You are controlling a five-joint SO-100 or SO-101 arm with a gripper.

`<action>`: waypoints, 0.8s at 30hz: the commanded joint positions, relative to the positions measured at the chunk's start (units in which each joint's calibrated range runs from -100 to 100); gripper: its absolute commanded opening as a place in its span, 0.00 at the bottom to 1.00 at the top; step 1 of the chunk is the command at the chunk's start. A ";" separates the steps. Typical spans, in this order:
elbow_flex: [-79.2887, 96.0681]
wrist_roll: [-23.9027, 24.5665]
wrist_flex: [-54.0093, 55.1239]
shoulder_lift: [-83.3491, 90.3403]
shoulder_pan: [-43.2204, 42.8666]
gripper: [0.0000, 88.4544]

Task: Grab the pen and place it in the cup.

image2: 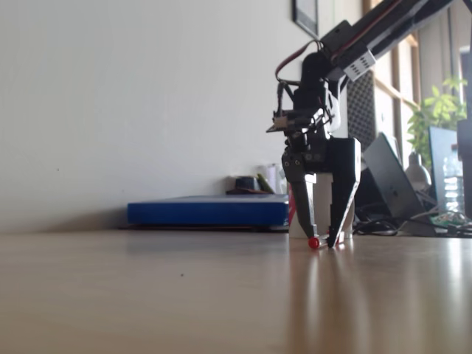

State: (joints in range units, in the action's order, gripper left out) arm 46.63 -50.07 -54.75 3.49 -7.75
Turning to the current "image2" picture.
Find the green pen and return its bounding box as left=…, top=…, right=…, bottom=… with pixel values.
left=257, top=173, right=277, bottom=195

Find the grey laptop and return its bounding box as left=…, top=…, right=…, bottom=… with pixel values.
left=362, top=132, right=437, bottom=237

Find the perforated silver computer tower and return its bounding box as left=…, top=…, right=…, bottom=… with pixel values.
left=345, top=69, right=376, bottom=150

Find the black desk organiser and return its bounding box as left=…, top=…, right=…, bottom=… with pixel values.
left=225, top=176, right=267, bottom=195

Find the grey desk lamp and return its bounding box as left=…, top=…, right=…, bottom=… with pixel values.
left=404, top=152, right=433, bottom=193

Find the dark computer monitor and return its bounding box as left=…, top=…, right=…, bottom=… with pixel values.
left=427, top=125, right=462, bottom=219

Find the blue binder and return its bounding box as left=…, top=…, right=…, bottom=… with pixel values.
left=127, top=194, right=291, bottom=226

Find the clear water bottle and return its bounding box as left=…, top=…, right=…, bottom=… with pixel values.
left=441, top=156, right=466, bottom=215

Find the green potted plant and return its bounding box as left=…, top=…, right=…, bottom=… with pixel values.
left=406, top=74, right=470, bottom=171

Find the green circuit board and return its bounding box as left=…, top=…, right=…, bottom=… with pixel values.
left=430, top=211, right=467, bottom=226

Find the gripper camera circuit board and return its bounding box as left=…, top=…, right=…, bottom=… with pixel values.
left=265, top=108, right=322, bottom=134

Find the red and black servo cable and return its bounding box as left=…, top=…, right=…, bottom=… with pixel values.
left=274, top=39, right=325, bottom=111

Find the black picture frame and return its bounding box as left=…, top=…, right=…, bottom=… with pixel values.
left=292, top=0, right=319, bottom=38

